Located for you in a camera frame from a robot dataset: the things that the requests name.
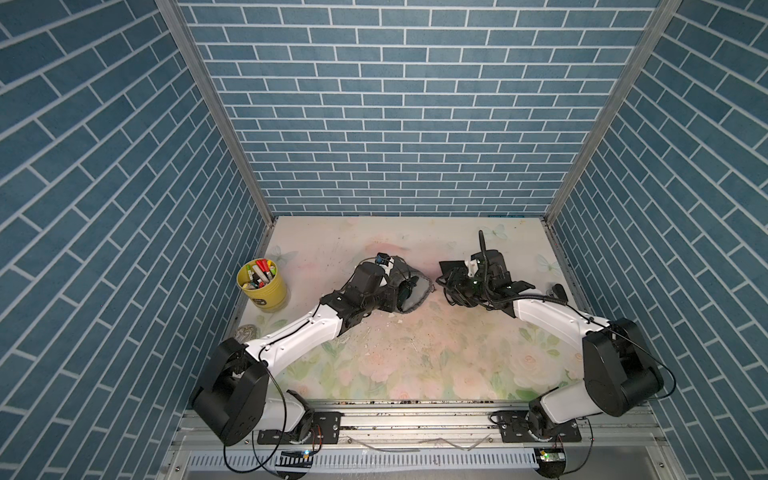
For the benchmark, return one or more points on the black hair dryer bag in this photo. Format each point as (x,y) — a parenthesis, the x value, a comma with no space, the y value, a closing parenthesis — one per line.
(452,271)

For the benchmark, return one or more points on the yellow pen holder cup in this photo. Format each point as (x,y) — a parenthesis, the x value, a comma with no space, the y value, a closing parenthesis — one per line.
(267,291)

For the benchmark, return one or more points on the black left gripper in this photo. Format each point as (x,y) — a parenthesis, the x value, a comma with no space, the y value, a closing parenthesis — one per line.
(389,293)

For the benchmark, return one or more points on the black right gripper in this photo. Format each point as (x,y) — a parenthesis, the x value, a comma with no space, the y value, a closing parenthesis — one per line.
(460,298)

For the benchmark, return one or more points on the white black stapler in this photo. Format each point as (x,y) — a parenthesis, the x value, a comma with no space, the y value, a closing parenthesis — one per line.
(558,291)

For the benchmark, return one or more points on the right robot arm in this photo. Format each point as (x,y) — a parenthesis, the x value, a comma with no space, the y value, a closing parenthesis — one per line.
(619,370)

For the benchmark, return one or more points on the grey hair dryer bag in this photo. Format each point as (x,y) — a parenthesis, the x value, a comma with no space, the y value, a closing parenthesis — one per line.
(424,287)

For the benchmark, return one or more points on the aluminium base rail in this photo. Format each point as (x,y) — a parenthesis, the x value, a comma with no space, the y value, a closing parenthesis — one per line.
(432,440)

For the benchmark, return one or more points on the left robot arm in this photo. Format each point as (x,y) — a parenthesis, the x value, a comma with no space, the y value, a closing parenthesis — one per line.
(237,393)

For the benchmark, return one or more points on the red marker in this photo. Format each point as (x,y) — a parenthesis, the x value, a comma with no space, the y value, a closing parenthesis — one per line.
(263,265)

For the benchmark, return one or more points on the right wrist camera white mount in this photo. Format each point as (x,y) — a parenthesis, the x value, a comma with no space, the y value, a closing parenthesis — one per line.
(473,266)

